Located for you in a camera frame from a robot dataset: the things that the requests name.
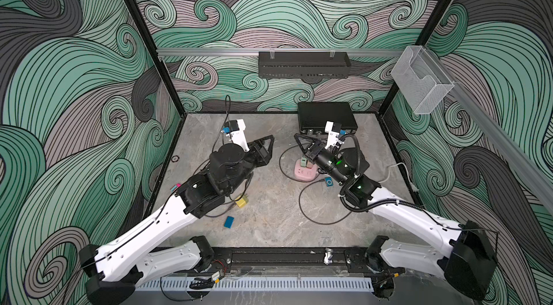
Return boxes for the clear acrylic wall holder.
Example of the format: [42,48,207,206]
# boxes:
[391,46,454,115]

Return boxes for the grey cable of green charger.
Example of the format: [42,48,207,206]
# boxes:
[278,144,303,183]

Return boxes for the black wall shelf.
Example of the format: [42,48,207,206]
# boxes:
[258,51,351,81]

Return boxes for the white slotted cable duct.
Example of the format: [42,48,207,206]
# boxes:
[137,276,374,293]

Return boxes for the grey cable of yellow charger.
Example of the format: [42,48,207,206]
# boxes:
[202,170,256,219]

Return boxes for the white power cord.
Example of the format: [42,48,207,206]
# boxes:
[379,161,416,189]

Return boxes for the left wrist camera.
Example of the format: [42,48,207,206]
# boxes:
[223,119,249,152]

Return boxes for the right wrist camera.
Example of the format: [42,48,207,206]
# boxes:
[325,121,346,150]

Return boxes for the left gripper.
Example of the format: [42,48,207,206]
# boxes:
[219,134,270,196]

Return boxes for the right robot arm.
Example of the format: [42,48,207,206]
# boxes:
[294,133,498,301]

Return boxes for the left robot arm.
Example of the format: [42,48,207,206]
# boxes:
[79,135,274,304]

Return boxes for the black briefcase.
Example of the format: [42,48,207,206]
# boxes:
[298,102,358,134]

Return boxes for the blue mp3 player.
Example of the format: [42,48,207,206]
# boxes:
[325,177,334,187]

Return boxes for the teal small block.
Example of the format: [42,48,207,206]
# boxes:
[224,216,235,229]

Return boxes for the yellow charger cube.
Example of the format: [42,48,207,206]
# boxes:
[236,195,249,208]

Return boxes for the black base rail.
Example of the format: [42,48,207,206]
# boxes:
[213,247,375,275]

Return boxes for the pink multicolour small device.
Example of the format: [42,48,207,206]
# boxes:
[170,183,181,193]

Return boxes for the pink power strip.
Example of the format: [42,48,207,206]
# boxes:
[294,160,319,182]

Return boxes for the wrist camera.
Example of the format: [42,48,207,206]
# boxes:
[223,119,249,152]
[325,121,346,150]

